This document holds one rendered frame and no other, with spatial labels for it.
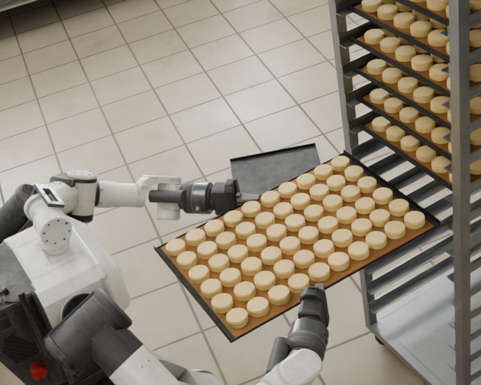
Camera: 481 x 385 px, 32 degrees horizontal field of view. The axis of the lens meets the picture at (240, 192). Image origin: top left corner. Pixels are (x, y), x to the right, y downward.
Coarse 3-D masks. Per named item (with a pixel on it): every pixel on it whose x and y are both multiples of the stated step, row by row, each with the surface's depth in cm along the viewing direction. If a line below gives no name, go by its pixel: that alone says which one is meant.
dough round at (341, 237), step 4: (336, 232) 209; (340, 232) 209; (344, 232) 209; (348, 232) 208; (332, 236) 209; (336, 236) 208; (340, 236) 208; (344, 236) 208; (348, 236) 207; (352, 236) 208; (332, 240) 209; (336, 240) 207; (340, 240) 207; (344, 240) 207; (348, 240) 207; (352, 240) 208; (336, 244) 208; (340, 244) 207; (344, 244) 207; (348, 244) 207
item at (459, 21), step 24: (456, 0) 170; (456, 24) 173; (456, 48) 177; (456, 72) 180; (456, 96) 184; (456, 120) 188; (456, 144) 193; (456, 168) 197; (456, 192) 202; (456, 216) 206; (456, 240) 211; (456, 264) 216; (456, 288) 222; (456, 312) 228; (456, 336) 234; (456, 360) 240
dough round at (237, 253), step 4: (240, 244) 212; (232, 248) 211; (236, 248) 211; (240, 248) 211; (244, 248) 210; (228, 252) 210; (232, 252) 210; (236, 252) 210; (240, 252) 209; (244, 252) 209; (228, 256) 210; (232, 256) 209; (236, 256) 209; (240, 256) 208; (244, 256) 209; (232, 260) 210; (236, 260) 209; (240, 260) 209
